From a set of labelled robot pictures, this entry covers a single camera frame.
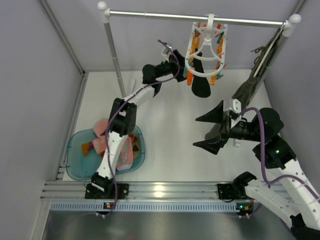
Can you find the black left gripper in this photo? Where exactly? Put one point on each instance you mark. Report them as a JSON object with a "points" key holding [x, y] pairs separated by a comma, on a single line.
{"points": [[178, 66]]}

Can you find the white garment hanger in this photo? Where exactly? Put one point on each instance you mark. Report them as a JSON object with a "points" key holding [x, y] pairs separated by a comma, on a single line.
{"points": [[266, 52]]}

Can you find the grey slotted cable duct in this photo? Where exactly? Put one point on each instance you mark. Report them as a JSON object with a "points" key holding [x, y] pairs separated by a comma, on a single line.
{"points": [[101, 206]]}

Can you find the orange clothes peg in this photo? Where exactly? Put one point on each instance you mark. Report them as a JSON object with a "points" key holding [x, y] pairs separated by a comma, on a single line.
{"points": [[189, 77]]}

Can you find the white clip hanger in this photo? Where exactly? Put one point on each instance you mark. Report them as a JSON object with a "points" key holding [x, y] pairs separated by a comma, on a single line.
{"points": [[207, 43]]}

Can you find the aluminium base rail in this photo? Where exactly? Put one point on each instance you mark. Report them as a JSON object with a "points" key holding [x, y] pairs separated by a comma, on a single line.
{"points": [[195, 191]]}

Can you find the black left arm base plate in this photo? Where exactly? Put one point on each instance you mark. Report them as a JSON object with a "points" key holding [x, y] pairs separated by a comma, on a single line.
{"points": [[93, 193]]}

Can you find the silver clothes rack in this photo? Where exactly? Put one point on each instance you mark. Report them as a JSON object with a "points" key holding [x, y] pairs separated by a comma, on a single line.
{"points": [[247, 90]]}

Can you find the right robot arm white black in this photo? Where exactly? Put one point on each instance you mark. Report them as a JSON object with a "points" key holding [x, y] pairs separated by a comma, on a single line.
{"points": [[284, 190]]}

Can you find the maroon purple orange sock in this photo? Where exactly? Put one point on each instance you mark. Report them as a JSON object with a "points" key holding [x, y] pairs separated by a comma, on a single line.
{"points": [[86, 148]]}

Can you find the pink patterned sock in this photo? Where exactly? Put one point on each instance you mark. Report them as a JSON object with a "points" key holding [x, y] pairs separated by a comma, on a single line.
{"points": [[100, 127], [125, 157]]}

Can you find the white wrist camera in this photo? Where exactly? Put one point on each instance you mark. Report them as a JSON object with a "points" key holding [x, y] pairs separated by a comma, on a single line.
{"points": [[232, 107], [166, 52]]}

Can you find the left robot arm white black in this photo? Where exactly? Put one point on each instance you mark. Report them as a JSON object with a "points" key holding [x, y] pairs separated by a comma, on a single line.
{"points": [[123, 115]]}

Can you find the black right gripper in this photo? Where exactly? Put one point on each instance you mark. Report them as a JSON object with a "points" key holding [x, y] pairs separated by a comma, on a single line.
{"points": [[227, 128]]}

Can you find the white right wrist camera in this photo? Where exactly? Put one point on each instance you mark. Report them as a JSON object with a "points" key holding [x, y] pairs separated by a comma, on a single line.
{"points": [[232, 107]]}

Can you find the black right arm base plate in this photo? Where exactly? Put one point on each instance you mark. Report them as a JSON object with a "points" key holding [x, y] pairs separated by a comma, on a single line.
{"points": [[231, 191]]}

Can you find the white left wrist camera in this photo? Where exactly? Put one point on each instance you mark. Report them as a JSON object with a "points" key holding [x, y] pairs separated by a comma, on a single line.
{"points": [[166, 52]]}

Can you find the teal plastic basin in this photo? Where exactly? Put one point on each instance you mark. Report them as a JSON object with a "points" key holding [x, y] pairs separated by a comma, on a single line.
{"points": [[80, 167]]}

